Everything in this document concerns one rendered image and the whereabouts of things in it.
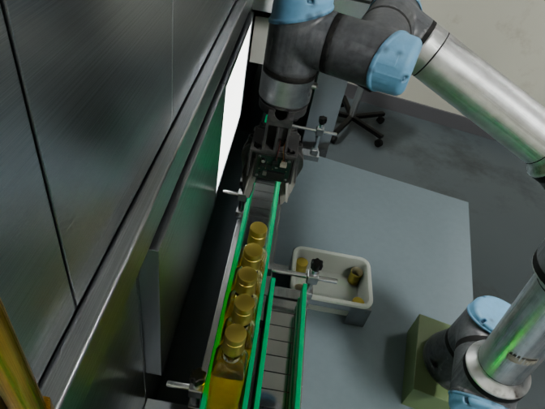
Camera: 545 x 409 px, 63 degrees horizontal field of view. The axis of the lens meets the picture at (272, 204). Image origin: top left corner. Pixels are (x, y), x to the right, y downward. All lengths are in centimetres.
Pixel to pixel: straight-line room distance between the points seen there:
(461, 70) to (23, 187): 57
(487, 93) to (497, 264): 224
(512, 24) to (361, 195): 233
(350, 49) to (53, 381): 46
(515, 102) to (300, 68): 31
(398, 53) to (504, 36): 321
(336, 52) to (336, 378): 83
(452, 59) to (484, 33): 304
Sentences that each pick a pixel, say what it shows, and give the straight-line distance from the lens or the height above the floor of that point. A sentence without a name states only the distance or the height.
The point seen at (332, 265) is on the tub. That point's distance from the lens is 133.
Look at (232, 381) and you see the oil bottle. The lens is 79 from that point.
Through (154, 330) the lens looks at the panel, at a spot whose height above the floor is 113.
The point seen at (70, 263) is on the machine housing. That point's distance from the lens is 41.
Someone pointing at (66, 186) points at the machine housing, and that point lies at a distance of 37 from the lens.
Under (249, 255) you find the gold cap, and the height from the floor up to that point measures 116.
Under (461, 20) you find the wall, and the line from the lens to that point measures 370.
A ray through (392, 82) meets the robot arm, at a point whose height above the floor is 154.
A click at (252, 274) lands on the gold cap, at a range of 78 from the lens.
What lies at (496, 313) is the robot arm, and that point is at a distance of 106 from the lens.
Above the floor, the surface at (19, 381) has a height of 148.
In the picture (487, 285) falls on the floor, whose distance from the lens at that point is 275.
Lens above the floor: 177
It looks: 42 degrees down
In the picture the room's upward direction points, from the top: 12 degrees clockwise
